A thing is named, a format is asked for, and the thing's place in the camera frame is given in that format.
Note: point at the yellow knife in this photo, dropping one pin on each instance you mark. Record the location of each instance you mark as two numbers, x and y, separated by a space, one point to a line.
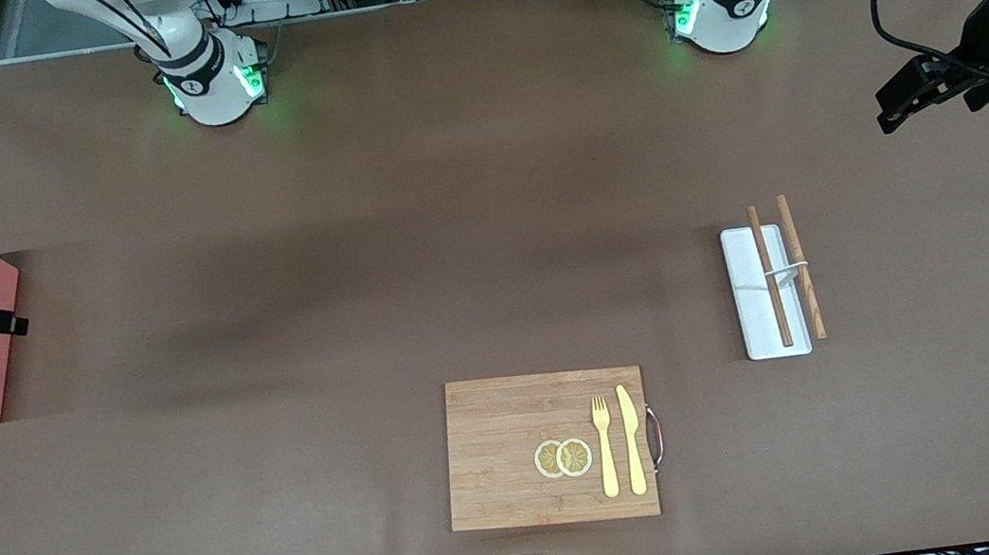
633 441

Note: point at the yellow fork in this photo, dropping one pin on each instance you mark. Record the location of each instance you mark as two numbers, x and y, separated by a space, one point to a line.
607 454

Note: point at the white rectangular tray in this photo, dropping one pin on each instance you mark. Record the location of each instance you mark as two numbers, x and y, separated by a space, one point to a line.
752 310

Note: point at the brown table cover mat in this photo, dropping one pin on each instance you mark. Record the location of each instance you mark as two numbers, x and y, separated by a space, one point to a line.
293 485

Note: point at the brown wooden chopstick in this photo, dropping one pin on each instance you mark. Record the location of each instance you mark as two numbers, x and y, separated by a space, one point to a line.
771 279
799 256

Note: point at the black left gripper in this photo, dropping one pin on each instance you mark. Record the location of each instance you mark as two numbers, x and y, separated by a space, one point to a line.
982 39

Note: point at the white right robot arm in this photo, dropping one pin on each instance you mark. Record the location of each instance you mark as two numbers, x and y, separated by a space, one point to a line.
205 77

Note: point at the wooden cutting board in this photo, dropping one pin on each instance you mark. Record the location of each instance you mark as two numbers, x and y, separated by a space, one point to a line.
509 457

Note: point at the lemon slice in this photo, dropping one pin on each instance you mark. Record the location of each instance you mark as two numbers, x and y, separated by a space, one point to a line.
545 460
575 457

